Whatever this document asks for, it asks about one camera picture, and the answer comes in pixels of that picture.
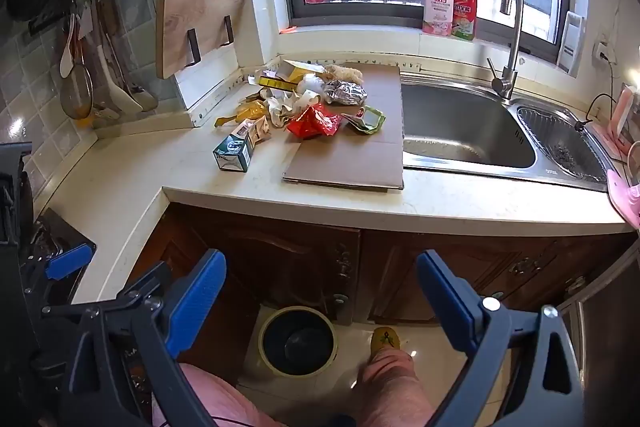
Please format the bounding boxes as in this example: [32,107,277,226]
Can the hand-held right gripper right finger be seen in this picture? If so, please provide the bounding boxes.
[416,249,586,427]

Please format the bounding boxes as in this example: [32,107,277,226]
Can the brown cardboard sheet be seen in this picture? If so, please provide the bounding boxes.
[282,63,405,192]

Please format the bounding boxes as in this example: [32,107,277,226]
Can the brown wooden cabinet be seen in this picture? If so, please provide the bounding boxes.
[120,202,638,325]

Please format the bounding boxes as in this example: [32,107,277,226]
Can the red spray bottle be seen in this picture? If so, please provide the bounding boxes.
[451,0,478,41]

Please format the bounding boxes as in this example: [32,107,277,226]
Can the white wall box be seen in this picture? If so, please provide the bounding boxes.
[557,11,586,75]

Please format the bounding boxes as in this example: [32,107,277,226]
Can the red snack wrapper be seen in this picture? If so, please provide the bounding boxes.
[286,103,343,140]

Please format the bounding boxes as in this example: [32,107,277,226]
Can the yellow patterned slipper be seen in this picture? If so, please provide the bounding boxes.
[369,327,402,353]

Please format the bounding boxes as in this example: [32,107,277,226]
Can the stainless steel sink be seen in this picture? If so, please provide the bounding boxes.
[400,74,618,192]

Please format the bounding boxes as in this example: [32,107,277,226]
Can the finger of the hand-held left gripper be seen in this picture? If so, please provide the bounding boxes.
[20,242,97,313]

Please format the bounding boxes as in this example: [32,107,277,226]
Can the metal mesh strainer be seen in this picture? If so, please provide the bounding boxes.
[60,42,94,120]

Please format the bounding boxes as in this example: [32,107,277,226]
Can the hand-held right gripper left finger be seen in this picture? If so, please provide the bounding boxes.
[42,249,228,427]

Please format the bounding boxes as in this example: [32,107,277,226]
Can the teal small carton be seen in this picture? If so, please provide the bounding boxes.
[213,133,253,172]

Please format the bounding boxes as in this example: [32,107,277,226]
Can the white crumpled plastic bag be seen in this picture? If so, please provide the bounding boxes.
[295,74,328,108]

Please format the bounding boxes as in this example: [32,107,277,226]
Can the yellow white carton box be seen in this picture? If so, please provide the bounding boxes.
[284,59,327,76]

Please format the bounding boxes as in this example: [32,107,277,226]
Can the pink plastic holder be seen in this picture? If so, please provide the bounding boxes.
[592,84,640,158]

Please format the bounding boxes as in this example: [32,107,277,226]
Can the white plastic spoon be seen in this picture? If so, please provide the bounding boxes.
[60,13,77,78]

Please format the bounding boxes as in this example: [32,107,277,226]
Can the black power cable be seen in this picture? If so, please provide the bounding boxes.
[575,52,618,132]

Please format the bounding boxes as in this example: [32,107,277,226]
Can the green white wrapper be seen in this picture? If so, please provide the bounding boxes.
[341,104,387,135]

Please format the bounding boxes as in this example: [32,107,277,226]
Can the yellow crumpled wrapper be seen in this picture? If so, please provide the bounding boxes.
[215,99,268,128]

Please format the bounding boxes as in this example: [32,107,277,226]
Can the pink plastic tray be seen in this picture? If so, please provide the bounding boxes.
[606,167,640,230]

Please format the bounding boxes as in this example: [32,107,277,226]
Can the silver foil bag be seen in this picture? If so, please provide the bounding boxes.
[324,79,368,106]

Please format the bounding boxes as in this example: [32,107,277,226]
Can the dried loofah sponge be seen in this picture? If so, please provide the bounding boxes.
[324,64,365,85]

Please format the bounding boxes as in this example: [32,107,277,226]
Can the wooden cutting board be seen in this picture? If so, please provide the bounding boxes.
[155,0,251,80]

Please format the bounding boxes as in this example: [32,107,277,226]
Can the white rice paddle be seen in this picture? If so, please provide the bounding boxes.
[96,44,143,115]

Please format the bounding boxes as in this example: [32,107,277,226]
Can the pink shorts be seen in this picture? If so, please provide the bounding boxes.
[152,362,271,427]

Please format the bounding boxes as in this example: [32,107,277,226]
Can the steel kitchen faucet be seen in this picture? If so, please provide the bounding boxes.
[487,0,525,102]

